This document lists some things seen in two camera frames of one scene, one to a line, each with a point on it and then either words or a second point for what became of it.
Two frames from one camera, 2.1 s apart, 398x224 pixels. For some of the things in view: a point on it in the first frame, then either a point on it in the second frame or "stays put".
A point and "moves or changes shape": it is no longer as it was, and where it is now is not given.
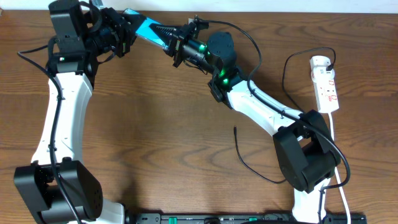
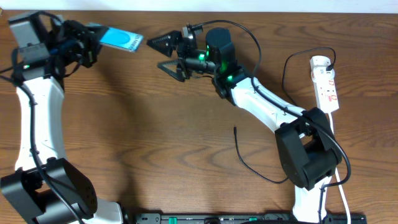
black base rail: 242,218 stays put
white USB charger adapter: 319,74 stays put
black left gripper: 119,23 -> 88,42
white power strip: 326,92 stays put
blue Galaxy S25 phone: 146,32 moves or changes shape
